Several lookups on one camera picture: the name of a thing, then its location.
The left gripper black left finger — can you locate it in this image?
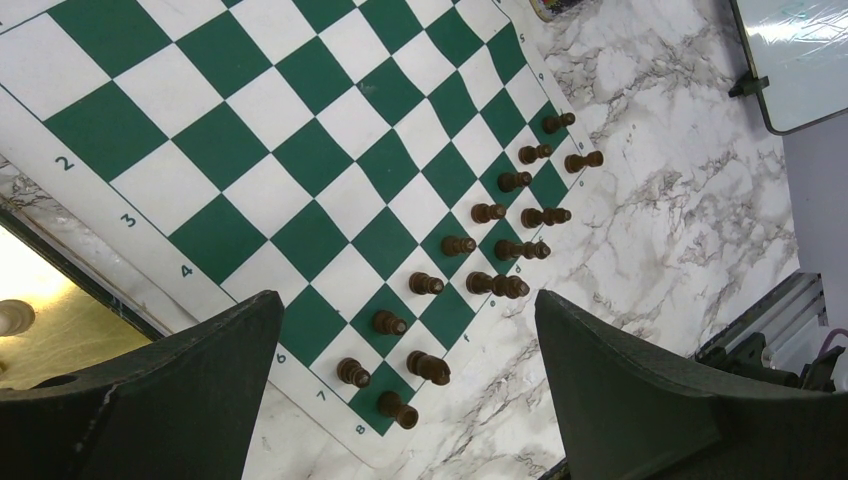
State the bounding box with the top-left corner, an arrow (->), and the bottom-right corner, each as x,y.
1,290 -> 284,479

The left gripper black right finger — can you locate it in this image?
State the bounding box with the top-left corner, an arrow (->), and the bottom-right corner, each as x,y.
535,290 -> 847,479

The dark knight piece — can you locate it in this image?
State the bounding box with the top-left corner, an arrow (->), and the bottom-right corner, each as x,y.
406,350 -> 451,386

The dark queen piece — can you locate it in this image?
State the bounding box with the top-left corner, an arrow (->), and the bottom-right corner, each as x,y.
494,240 -> 551,261

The dark rook corner placed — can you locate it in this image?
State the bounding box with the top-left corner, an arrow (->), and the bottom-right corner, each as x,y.
377,391 -> 419,430

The dark pawn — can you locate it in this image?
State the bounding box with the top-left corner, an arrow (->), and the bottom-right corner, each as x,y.
518,144 -> 554,165

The dark king piece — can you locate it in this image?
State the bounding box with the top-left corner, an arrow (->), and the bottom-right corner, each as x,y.
466,271 -> 530,299

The gold tin with white pieces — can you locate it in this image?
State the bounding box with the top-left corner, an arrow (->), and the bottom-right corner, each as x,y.
1,211 -> 163,390

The white chess pieces pile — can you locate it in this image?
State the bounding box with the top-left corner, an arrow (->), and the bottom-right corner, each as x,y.
0,299 -> 36,336

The green white chess board mat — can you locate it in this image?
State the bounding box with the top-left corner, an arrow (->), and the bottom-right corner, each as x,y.
1,1 -> 599,468

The gold tin with dark pieces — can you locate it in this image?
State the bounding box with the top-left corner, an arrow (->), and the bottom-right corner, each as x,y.
529,0 -> 582,22

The small whiteboard tablet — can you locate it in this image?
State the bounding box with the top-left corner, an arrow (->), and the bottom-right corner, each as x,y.
729,1 -> 847,136

